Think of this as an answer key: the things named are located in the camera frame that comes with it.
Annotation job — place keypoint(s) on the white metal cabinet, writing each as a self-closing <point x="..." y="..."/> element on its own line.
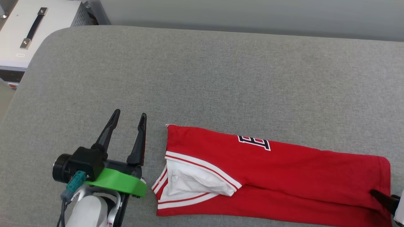
<point x="53" y="28"/>

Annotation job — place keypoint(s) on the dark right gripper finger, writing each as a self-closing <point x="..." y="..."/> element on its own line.
<point x="386" y="200"/>

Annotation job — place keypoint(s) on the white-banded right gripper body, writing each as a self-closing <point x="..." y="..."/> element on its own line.
<point x="400" y="208"/>

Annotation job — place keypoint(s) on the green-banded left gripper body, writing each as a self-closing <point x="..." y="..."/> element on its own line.
<point x="120" y="183"/>

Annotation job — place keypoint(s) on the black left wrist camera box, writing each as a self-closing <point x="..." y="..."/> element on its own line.
<point x="86" y="162"/>

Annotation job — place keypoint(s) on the grey fabric sofa cushion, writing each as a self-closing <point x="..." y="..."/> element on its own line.
<point x="221" y="78"/>

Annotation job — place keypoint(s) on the red Bulls 23 jersey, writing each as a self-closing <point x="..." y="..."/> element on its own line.
<point x="284" y="170"/>

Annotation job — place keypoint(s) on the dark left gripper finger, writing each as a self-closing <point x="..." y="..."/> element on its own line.
<point x="139" y="145"/>
<point x="106" y="134"/>

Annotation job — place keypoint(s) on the black round left gripper motor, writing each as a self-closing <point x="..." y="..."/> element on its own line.
<point x="60" y="168"/>

